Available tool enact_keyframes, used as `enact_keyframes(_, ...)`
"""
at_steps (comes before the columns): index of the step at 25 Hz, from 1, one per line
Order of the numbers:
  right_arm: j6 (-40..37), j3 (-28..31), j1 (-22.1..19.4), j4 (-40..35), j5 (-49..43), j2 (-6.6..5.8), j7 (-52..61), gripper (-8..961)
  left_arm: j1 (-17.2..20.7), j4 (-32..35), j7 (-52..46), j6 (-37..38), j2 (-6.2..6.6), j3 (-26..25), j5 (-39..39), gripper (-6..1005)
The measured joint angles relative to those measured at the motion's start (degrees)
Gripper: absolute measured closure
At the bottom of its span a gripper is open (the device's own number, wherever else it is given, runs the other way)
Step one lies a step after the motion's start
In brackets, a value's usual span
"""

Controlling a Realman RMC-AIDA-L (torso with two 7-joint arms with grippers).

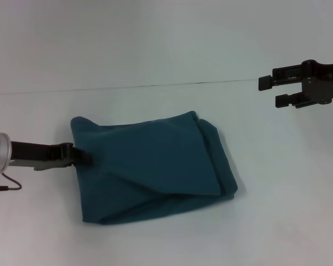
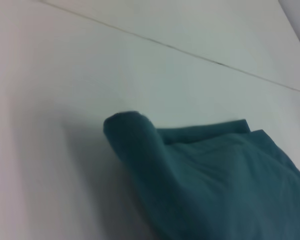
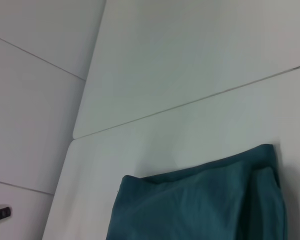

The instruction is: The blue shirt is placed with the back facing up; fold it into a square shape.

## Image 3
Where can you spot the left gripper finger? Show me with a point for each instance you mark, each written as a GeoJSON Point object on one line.
{"type": "Point", "coordinates": [0, 213]}

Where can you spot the teal blue shirt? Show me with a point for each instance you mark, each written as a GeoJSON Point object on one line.
{"type": "Point", "coordinates": [197, 197]}

